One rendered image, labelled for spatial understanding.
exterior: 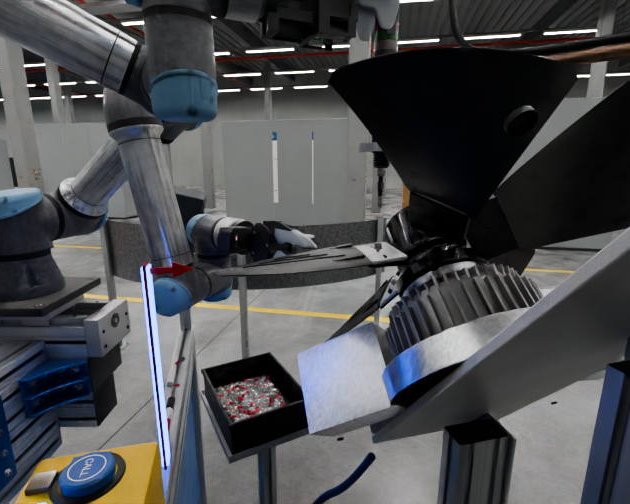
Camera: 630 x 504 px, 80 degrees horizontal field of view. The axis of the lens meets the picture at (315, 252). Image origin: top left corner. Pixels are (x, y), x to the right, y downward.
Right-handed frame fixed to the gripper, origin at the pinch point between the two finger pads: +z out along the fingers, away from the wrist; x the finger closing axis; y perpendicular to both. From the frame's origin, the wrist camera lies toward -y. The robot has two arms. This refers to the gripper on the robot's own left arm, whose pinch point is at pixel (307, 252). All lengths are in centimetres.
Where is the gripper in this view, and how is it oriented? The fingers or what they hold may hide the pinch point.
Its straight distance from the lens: 65.4
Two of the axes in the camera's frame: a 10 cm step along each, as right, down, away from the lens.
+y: 6.3, -0.7, 7.8
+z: 7.8, 1.5, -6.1
